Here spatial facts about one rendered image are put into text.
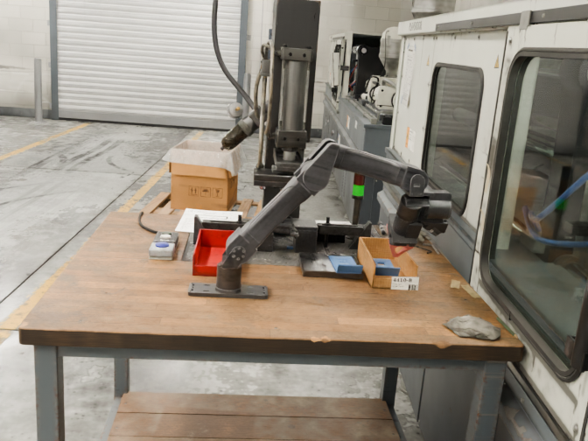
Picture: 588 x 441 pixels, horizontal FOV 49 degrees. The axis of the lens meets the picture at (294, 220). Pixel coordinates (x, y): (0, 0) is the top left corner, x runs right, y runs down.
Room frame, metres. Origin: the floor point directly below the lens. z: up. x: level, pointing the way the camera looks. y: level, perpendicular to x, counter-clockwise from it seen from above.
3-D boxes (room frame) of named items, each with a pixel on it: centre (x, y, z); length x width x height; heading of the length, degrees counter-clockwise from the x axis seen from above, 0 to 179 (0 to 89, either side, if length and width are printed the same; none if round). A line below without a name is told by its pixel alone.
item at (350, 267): (1.77, -0.15, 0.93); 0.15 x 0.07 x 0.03; 8
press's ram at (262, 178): (2.03, 0.05, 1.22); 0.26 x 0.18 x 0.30; 5
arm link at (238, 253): (1.55, 0.14, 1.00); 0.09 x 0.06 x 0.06; 7
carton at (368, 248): (1.79, -0.28, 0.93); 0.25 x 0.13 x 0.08; 5
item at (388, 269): (1.82, -0.27, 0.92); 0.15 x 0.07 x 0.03; 3
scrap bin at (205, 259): (1.78, 0.21, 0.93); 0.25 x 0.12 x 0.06; 5
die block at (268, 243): (1.96, 0.03, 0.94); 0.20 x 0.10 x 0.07; 95
